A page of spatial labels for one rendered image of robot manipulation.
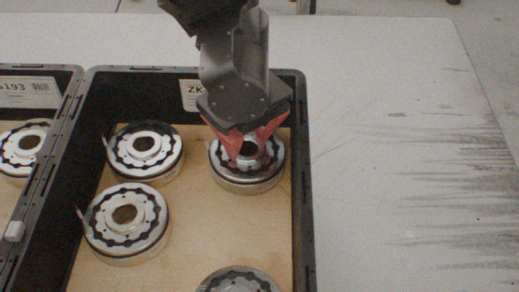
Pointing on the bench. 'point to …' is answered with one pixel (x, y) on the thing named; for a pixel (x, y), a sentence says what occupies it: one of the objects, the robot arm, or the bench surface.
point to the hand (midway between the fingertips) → (246, 145)
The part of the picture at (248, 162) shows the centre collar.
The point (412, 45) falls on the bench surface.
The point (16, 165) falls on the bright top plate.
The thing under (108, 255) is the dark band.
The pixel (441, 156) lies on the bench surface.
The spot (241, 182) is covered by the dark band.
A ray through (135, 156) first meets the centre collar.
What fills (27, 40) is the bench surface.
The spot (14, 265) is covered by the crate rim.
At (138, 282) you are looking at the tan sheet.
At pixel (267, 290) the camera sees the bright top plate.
